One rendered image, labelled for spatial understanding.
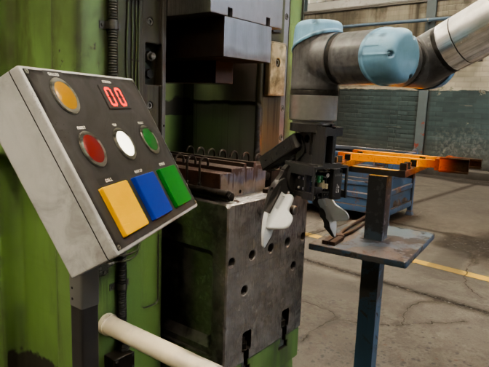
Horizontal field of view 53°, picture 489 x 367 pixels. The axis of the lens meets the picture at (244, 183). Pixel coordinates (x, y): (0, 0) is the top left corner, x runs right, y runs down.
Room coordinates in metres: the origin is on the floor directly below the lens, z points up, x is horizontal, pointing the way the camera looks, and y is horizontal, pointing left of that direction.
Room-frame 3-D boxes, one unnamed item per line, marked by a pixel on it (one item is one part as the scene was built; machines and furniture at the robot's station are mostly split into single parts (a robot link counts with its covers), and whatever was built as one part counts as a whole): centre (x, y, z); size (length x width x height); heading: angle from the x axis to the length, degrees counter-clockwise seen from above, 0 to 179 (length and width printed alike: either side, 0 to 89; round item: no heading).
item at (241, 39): (1.44, 0.17, 1.32); 0.42 x 0.20 x 0.10; 53
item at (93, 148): (0.71, 0.22, 1.09); 0.05 x 0.03 x 0.04; 143
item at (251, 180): (1.44, 0.17, 0.96); 0.42 x 0.20 x 0.09; 53
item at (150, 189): (0.79, 0.15, 1.01); 0.07 x 0.05 x 0.07; 168
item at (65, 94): (0.71, 0.26, 1.16); 0.05 x 0.03 x 0.04; 143
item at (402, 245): (1.58, -0.44, 0.73); 0.40 x 0.30 x 0.02; 149
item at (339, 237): (1.73, -0.41, 0.74); 0.60 x 0.04 x 0.01; 150
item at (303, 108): (0.79, -0.11, 1.15); 0.08 x 0.08 x 0.05
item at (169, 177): (0.89, 0.13, 1.01); 0.07 x 0.05 x 0.07; 168
